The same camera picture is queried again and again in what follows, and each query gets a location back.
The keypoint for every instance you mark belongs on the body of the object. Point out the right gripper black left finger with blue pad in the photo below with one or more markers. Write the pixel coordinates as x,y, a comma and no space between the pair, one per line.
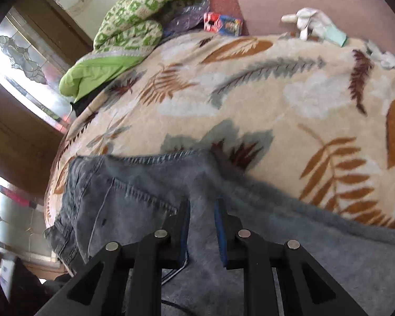
126,279

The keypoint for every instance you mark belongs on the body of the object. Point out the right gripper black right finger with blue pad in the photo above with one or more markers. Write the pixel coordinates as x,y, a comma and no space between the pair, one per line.
278,279

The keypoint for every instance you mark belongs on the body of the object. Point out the blue denim pants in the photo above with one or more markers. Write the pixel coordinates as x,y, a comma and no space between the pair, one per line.
109,198

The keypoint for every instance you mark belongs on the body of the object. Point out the leaf pattern beige blanket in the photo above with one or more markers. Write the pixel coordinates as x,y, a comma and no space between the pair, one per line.
313,119

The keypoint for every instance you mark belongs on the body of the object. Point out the wooden door with glass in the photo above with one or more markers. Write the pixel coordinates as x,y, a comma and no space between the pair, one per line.
39,42

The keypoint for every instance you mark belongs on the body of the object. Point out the pale green white glove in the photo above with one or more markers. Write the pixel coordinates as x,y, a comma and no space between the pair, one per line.
386,57

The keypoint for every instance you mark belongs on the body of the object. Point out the green patterned quilt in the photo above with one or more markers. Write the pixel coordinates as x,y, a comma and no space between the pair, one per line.
129,32

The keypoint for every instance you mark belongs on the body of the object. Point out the purple plastic bag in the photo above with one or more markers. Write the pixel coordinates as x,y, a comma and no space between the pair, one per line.
181,16

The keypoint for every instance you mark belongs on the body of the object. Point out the red blue small box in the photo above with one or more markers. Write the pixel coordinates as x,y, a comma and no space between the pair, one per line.
222,24

